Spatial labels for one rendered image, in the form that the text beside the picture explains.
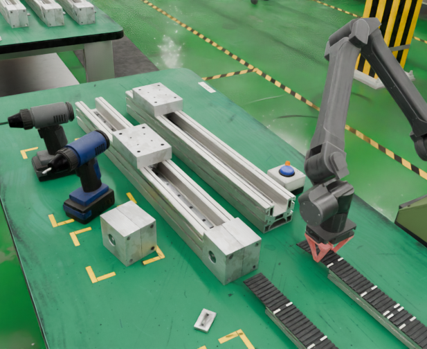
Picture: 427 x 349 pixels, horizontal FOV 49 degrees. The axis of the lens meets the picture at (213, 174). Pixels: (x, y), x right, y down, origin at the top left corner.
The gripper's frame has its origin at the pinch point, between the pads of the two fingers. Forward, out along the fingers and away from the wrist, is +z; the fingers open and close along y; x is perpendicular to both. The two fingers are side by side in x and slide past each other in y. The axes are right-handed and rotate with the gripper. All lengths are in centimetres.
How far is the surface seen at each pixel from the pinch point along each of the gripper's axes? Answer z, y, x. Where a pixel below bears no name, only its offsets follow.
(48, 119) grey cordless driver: -15, 41, -68
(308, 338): 0.3, 19.8, 15.1
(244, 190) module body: -4.7, 5.2, -25.2
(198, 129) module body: -5, -2, -59
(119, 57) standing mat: 79, -99, -340
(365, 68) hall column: 71, -269, -197
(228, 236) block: -5.9, 20.3, -11.8
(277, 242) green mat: 3.5, 4.0, -11.9
